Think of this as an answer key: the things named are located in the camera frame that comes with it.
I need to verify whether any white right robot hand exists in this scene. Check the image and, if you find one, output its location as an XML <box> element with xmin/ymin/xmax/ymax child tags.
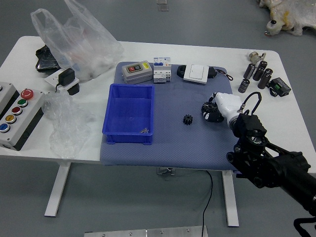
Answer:
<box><xmin>200</xmin><ymin>91</ymin><xmax>244</xmax><ymax>123</ymax></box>

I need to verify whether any big black gear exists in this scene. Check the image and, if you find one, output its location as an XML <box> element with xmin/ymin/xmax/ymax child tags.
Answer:
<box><xmin>201</xmin><ymin>100</ymin><xmax>219</xmax><ymax>122</ymax></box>

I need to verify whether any small black gear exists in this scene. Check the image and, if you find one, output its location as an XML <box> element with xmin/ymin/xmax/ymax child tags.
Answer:
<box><xmin>182</xmin><ymin>114</ymin><xmax>194</xmax><ymax>127</ymax></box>

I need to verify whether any blue plastic box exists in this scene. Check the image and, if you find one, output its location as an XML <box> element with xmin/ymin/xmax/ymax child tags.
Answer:
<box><xmin>102</xmin><ymin>83</ymin><xmax>156</xmax><ymax>145</ymax></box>

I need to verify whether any grey push-button control box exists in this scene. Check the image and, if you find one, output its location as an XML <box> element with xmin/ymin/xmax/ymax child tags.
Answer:
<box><xmin>0</xmin><ymin>81</ymin><xmax>45</xmax><ymax>151</ymax></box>

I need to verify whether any silver metal fitting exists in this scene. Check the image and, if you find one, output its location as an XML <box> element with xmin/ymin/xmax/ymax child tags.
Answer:
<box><xmin>247</xmin><ymin>51</ymin><xmax>267</xmax><ymax>64</ymax></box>

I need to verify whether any black driver module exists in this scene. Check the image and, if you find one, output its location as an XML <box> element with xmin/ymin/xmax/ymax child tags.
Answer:
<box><xmin>268</xmin><ymin>77</ymin><xmax>292</xmax><ymax>97</ymax></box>

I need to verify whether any blue-grey mat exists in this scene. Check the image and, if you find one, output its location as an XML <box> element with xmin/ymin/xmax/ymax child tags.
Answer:
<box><xmin>99</xmin><ymin>61</ymin><xmax>237</xmax><ymax>171</ymax></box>

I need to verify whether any white circuit breaker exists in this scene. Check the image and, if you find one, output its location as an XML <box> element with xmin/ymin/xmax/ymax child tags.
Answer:
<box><xmin>152</xmin><ymin>57</ymin><xmax>173</xmax><ymax>84</ymax></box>

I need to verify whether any white table leg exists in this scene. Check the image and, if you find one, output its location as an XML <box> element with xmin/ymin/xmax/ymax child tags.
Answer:
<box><xmin>44</xmin><ymin>161</ymin><xmax>72</xmax><ymax>217</ymax></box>
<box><xmin>221</xmin><ymin>170</ymin><xmax>239</xmax><ymax>227</ymax></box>

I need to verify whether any white wrapped bundle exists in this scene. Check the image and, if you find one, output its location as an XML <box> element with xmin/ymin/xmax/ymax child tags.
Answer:
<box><xmin>258</xmin><ymin>0</ymin><xmax>316</xmax><ymax>37</ymax></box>

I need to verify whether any grey metal plate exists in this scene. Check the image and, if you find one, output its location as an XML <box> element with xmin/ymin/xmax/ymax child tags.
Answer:
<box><xmin>83</xmin><ymin>226</ymin><xmax>208</xmax><ymax>237</ymax></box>

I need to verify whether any black block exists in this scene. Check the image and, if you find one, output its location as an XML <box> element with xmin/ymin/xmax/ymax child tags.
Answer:
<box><xmin>66</xmin><ymin>83</ymin><xmax>80</xmax><ymax>96</ymax></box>

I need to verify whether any large clear plastic bag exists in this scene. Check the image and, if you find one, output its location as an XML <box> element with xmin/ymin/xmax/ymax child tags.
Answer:
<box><xmin>30</xmin><ymin>0</ymin><xmax>125</xmax><ymax>83</ymax></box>

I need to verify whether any black power adapter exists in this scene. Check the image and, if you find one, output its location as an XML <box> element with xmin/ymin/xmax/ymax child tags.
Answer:
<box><xmin>54</xmin><ymin>68</ymin><xmax>76</xmax><ymax>92</ymax></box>

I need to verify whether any crumpled clear plastic wrap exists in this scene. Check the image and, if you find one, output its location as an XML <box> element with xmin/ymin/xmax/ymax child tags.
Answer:
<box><xmin>41</xmin><ymin>90</ymin><xmax>97</xmax><ymax>159</ymax></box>

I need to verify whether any white socket plate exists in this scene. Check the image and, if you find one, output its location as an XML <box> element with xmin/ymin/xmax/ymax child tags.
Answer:
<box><xmin>44</xmin><ymin>70</ymin><xmax>80</xmax><ymax>87</ymax></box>

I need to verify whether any black plastic tray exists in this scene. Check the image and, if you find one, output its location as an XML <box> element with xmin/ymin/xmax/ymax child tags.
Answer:
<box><xmin>35</xmin><ymin>45</ymin><xmax>61</xmax><ymax>73</ymax></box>

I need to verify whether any black adapter with wires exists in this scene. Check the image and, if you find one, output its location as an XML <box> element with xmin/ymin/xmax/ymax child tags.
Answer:
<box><xmin>208</xmin><ymin>66</ymin><xmax>234</xmax><ymax>81</ymax></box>

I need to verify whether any white wall switch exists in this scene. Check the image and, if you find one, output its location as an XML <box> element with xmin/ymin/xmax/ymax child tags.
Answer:
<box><xmin>183</xmin><ymin>64</ymin><xmax>210</xmax><ymax>84</ymax></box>

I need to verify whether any metal under-table bracket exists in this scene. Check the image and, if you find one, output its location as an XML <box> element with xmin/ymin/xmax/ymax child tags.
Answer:
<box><xmin>156</xmin><ymin>167</ymin><xmax>175</xmax><ymax>176</ymax></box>

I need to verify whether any black floor cable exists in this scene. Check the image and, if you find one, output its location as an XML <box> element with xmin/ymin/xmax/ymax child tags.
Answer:
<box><xmin>201</xmin><ymin>169</ymin><xmax>213</xmax><ymax>237</ymax></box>

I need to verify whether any grey switch box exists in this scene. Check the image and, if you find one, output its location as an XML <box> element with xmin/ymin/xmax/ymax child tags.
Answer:
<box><xmin>121</xmin><ymin>60</ymin><xmax>153</xmax><ymax>85</ymax></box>

